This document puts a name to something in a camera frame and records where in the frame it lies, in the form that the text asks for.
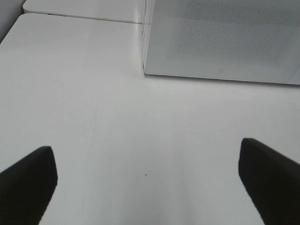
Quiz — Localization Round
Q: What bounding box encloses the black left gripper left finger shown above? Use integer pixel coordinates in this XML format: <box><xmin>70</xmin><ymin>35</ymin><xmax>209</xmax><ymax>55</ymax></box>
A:
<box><xmin>0</xmin><ymin>146</ymin><xmax>58</xmax><ymax>225</ymax></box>

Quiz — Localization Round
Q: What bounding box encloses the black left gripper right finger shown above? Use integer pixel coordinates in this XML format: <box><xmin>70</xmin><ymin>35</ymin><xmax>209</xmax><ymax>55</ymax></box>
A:
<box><xmin>238</xmin><ymin>138</ymin><xmax>300</xmax><ymax>225</ymax></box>

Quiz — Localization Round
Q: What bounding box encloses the white microwave door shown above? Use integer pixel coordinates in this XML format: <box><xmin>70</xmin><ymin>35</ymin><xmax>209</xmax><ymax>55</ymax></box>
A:
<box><xmin>143</xmin><ymin>0</ymin><xmax>300</xmax><ymax>84</ymax></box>

